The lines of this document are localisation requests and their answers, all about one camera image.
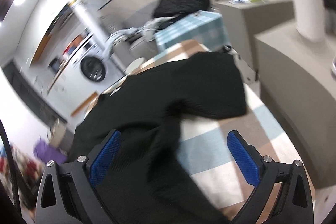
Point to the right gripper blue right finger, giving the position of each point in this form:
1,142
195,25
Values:
247,158

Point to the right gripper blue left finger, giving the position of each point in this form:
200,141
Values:
101,157

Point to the black knit garment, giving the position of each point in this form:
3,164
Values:
146,183

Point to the checkered brown blue blanket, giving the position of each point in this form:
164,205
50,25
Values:
193,144

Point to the purple cloth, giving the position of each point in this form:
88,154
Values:
46,152

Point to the white washing machine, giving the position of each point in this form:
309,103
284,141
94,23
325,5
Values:
96,72

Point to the beige cabinet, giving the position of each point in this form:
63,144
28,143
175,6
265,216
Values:
298,85

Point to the white round stool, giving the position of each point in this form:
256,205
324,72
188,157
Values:
134,65

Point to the blue checkered cloth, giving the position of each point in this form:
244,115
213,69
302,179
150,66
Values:
205,27

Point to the black jacket pile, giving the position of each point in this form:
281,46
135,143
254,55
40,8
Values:
172,8

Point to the white paper towel roll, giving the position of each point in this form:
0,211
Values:
310,19

